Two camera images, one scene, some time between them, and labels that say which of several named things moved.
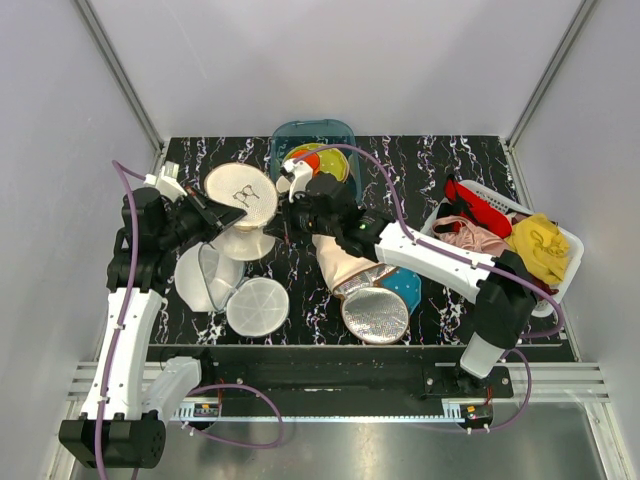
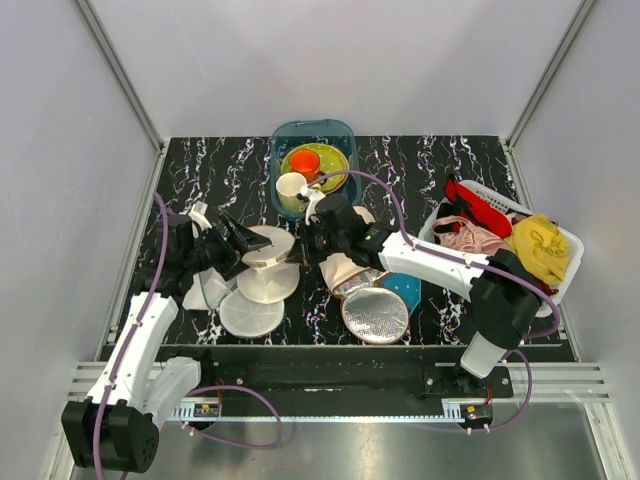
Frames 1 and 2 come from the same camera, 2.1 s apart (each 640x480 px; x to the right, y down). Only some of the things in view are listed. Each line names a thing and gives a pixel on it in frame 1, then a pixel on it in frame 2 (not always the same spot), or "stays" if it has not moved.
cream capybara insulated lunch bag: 369,314 stays
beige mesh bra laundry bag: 248,188 to 271,278
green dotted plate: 330,159 stays
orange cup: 310,158 stays
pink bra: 471,237 stays
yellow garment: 542,245 stays
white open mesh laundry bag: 208,280 stays
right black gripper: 291,207 to 298,256
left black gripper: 215,216 to 244,240
